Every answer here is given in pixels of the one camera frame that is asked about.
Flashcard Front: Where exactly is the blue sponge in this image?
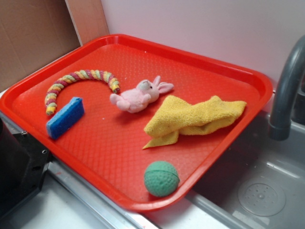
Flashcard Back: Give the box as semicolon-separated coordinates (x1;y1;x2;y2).
46;97;84;140

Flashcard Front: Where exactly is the wooden board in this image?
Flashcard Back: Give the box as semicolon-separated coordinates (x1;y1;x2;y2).
65;0;110;45

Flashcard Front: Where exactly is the red plastic tray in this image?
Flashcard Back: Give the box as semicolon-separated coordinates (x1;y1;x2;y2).
0;34;273;212

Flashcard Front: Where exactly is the gray toy faucet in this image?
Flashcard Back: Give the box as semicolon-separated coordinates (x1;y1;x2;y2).
268;36;305;141

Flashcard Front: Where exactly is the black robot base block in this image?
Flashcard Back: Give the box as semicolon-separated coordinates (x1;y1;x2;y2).
0;120;49;219

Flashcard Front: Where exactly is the green rubber ball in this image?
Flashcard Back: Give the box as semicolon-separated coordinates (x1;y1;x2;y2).
144;161;180;198

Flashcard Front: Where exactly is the brown cardboard panel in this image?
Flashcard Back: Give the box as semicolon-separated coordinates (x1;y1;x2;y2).
0;0;80;91

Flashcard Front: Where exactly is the multicolored braided rope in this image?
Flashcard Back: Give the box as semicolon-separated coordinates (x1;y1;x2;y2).
44;69;121;116

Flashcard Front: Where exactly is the gray plastic sink basin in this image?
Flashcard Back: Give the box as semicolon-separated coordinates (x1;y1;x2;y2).
187;113;305;229

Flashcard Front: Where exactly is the yellow microfiber cloth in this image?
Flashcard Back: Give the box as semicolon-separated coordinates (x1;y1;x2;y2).
143;95;247;149

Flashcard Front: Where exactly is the pink plush bunny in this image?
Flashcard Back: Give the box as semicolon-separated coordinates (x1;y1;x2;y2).
110;76;174;113

